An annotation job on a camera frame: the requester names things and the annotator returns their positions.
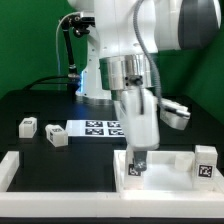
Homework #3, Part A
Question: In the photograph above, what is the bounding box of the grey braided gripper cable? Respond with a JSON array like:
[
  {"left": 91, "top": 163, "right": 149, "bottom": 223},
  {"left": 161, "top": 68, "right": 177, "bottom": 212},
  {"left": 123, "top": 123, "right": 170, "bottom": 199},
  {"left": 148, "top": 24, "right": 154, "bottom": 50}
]
[{"left": 132, "top": 0, "right": 168, "bottom": 111}]

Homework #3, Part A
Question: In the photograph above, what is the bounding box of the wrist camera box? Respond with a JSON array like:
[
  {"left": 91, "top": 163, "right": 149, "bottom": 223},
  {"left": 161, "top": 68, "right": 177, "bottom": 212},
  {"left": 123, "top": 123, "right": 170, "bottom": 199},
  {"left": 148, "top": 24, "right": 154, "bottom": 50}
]
[{"left": 160, "top": 98, "right": 191, "bottom": 130}]

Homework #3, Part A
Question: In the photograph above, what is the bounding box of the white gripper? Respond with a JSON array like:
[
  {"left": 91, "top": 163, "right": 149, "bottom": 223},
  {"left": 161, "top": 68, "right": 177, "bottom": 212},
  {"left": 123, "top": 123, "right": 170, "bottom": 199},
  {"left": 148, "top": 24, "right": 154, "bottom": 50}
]
[{"left": 114, "top": 87, "right": 160, "bottom": 172}]

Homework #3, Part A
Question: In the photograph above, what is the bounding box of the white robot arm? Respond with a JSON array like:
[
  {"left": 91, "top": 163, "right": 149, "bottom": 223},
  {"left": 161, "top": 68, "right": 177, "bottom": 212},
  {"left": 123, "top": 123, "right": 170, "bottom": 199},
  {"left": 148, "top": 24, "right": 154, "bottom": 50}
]
[{"left": 67, "top": 0, "right": 221, "bottom": 172}]

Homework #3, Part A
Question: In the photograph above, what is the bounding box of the white sheet with tags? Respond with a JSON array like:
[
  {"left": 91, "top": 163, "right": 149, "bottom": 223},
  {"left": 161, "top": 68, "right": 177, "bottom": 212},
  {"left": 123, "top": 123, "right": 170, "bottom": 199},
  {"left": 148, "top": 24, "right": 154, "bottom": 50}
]
[{"left": 66, "top": 120, "right": 124, "bottom": 138}]

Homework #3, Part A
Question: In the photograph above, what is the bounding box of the white square tabletop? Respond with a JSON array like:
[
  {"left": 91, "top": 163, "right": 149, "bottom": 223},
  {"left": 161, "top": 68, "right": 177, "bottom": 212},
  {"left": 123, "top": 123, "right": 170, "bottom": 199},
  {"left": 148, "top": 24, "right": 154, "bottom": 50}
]
[{"left": 114, "top": 150, "right": 224, "bottom": 194}]

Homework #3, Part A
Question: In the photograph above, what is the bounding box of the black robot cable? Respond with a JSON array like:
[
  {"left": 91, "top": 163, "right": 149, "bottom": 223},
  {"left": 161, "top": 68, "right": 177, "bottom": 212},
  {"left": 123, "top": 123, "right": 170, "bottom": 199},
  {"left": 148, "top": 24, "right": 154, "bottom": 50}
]
[{"left": 22, "top": 15, "right": 83, "bottom": 92}]

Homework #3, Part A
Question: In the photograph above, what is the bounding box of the white U-shaped fence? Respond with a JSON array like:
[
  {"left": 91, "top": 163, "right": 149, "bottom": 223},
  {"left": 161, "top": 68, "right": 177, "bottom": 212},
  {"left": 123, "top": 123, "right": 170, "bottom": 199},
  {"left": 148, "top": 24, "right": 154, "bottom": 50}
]
[{"left": 0, "top": 151, "right": 224, "bottom": 218}]

